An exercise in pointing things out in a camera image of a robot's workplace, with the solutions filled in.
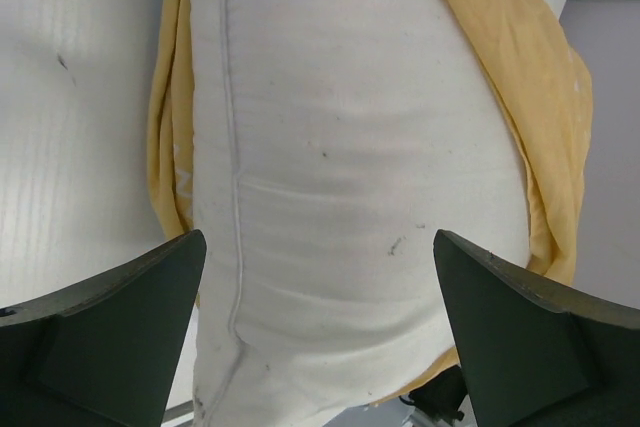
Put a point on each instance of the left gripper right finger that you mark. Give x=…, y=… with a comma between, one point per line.
x=534, y=352

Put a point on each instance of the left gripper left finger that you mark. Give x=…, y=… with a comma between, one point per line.
x=103, y=351

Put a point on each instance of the blue yellow pikachu pillowcase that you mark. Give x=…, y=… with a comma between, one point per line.
x=539, y=81

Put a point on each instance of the white pillow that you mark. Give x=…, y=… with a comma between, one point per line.
x=332, y=140

